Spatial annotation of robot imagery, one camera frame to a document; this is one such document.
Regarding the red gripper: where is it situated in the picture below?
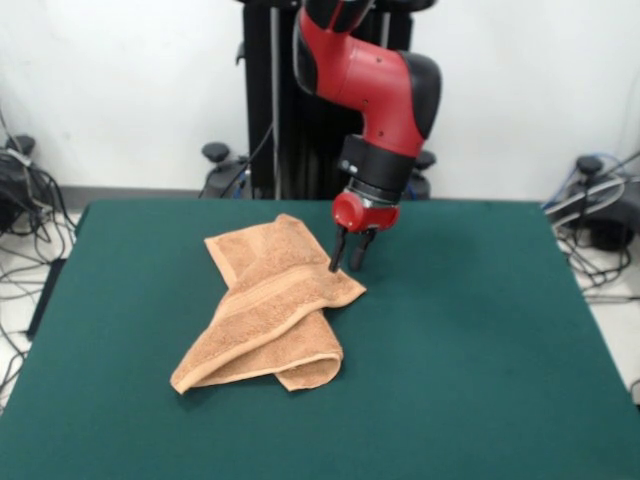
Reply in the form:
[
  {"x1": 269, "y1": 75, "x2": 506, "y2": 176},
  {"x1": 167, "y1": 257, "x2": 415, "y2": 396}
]
[{"x1": 327, "y1": 191, "x2": 401, "y2": 274}]

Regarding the tan terry towel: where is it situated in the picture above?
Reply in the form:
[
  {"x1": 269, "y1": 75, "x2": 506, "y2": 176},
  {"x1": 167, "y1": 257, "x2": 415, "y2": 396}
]
[{"x1": 170, "y1": 213, "x2": 369, "y2": 396}]

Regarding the dark green table cloth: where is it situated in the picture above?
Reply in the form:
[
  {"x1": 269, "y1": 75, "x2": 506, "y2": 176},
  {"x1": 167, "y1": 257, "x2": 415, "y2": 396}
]
[{"x1": 0, "y1": 199, "x2": 640, "y2": 480}]

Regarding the black stand base foot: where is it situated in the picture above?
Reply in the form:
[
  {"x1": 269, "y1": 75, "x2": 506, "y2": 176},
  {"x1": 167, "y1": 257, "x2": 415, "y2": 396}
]
[
  {"x1": 0, "y1": 134, "x2": 66, "y2": 236},
  {"x1": 544, "y1": 154, "x2": 640, "y2": 251}
]

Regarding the black pedestal foot knob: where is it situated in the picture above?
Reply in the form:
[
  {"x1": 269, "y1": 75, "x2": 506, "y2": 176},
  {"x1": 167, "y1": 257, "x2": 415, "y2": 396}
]
[
  {"x1": 199, "y1": 142, "x2": 251, "y2": 200},
  {"x1": 405, "y1": 149, "x2": 439, "y2": 201}
]

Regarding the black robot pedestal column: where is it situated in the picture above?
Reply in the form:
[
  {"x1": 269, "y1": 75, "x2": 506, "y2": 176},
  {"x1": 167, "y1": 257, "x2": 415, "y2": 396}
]
[{"x1": 233, "y1": 0, "x2": 416, "y2": 201}]

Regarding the floor cable tangle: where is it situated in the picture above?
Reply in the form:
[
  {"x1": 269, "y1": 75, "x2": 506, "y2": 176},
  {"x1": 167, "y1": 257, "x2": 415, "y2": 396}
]
[
  {"x1": 0, "y1": 164, "x2": 76, "y2": 416},
  {"x1": 542, "y1": 149, "x2": 640, "y2": 306}
]

